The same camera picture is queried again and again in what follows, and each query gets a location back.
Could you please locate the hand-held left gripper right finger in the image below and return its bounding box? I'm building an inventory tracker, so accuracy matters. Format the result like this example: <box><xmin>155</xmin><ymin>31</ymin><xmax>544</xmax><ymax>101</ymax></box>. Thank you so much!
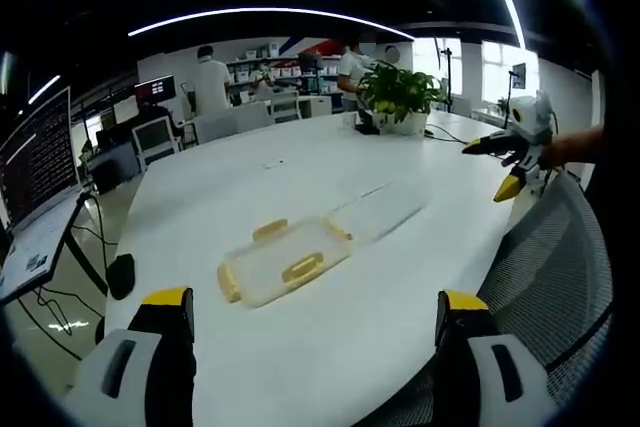
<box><xmin>434</xmin><ymin>289</ymin><xmax>559</xmax><ymax>427</ymax></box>

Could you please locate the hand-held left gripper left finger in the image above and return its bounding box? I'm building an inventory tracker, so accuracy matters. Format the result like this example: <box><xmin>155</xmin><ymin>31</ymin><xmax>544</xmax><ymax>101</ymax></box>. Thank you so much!
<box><xmin>64</xmin><ymin>286</ymin><xmax>197</xmax><ymax>427</ymax></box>

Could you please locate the clear container with plastic buckles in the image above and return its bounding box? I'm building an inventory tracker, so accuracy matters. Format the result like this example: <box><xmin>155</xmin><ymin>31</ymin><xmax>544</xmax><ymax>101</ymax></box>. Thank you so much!
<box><xmin>216</xmin><ymin>215</ymin><xmax>355</xmax><ymax>307</ymax></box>

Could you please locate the black rounded object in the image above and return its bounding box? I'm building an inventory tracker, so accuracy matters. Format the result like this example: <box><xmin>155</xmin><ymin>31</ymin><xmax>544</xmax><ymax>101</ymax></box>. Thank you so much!
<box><xmin>106</xmin><ymin>252</ymin><xmax>138</xmax><ymax>301</ymax></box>

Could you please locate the black tripod stand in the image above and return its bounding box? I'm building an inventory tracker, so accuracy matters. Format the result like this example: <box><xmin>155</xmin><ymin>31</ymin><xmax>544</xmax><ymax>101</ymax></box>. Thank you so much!
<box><xmin>433</xmin><ymin>36</ymin><xmax>460</xmax><ymax>111</ymax></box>

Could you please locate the grey mesh office chair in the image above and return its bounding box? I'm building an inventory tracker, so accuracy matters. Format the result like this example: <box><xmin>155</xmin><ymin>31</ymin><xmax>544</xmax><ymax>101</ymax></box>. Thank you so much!
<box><xmin>364</xmin><ymin>170</ymin><xmax>615</xmax><ymax>427</ymax></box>

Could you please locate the green potted plant white pot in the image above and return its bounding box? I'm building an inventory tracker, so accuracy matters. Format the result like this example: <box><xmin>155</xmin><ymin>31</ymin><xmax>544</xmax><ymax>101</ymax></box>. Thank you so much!
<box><xmin>357</xmin><ymin>59</ymin><xmax>448</xmax><ymax>137</ymax></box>

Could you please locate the black box beside plant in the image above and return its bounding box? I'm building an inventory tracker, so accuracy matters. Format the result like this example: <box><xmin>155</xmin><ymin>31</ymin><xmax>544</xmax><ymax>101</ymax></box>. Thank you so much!
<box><xmin>355</xmin><ymin>107</ymin><xmax>382</xmax><ymax>137</ymax></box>

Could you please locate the white laptop on stand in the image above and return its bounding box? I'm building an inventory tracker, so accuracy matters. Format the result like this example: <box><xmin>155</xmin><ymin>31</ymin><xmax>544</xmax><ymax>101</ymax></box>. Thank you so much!
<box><xmin>0</xmin><ymin>191</ymin><xmax>87</xmax><ymax>304</ymax></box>

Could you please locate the white office chair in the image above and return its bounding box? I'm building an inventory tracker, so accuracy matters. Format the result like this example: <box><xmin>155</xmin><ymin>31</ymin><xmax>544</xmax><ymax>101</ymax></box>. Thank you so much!
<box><xmin>131</xmin><ymin>114</ymin><xmax>182</xmax><ymax>164</ymax></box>

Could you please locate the storage shelf with boxes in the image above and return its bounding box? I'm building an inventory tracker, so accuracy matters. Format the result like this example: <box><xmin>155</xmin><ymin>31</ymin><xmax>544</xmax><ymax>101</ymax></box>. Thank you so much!
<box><xmin>223</xmin><ymin>40</ymin><xmax>347</xmax><ymax>98</ymax></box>

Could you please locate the dark computer monitor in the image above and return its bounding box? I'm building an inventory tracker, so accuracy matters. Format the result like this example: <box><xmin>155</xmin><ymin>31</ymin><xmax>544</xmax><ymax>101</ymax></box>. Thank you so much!
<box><xmin>0</xmin><ymin>86</ymin><xmax>77</xmax><ymax>234</ymax></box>

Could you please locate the curved ceiling light strip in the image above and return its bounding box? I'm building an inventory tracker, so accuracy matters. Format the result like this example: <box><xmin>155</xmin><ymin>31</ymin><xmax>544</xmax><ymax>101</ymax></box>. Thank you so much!
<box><xmin>126</xmin><ymin>7</ymin><xmax>417</xmax><ymax>41</ymax></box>

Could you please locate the black cable on table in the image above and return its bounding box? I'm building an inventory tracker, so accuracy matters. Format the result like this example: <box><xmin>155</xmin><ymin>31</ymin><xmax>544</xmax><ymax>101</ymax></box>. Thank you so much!
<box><xmin>423</xmin><ymin>123</ymin><xmax>472</xmax><ymax>145</ymax></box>

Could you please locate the black floor cable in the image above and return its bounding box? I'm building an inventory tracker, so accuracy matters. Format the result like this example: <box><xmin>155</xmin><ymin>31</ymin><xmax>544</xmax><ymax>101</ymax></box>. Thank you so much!
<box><xmin>17</xmin><ymin>196</ymin><xmax>109</xmax><ymax>363</ymax></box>

